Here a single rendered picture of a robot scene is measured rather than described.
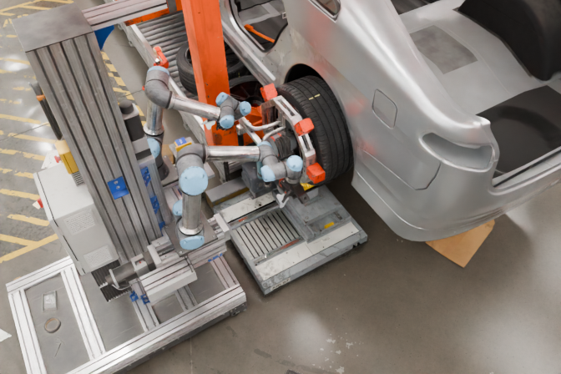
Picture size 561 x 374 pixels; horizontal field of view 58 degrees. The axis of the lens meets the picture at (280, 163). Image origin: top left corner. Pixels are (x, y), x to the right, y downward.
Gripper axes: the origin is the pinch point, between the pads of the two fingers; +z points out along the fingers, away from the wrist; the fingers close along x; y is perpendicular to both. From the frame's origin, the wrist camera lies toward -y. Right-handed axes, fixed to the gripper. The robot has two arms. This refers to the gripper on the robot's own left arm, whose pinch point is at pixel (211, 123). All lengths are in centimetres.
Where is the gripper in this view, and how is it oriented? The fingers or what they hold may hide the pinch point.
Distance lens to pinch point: 313.0
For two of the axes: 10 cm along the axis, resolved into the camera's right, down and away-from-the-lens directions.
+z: -6.5, 2.7, 7.1
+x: 7.3, -0.1, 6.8
